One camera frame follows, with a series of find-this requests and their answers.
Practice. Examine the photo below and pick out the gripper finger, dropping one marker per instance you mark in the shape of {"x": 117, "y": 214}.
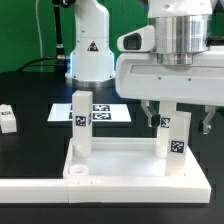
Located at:
{"x": 204, "y": 126}
{"x": 152, "y": 115}

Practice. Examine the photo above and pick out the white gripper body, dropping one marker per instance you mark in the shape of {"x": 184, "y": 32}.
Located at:
{"x": 139, "y": 76}

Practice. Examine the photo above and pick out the white desk top tray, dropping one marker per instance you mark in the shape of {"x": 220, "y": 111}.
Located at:
{"x": 116, "y": 157}

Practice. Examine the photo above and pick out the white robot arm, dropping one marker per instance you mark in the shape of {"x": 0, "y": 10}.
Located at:
{"x": 172, "y": 59}

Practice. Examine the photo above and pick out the white L-shaped corner guide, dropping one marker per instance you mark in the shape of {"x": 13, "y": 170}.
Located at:
{"x": 192, "y": 187}

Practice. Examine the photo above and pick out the fiducial marker plate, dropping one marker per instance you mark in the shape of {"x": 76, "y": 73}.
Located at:
{"x": 101, "y": 113}

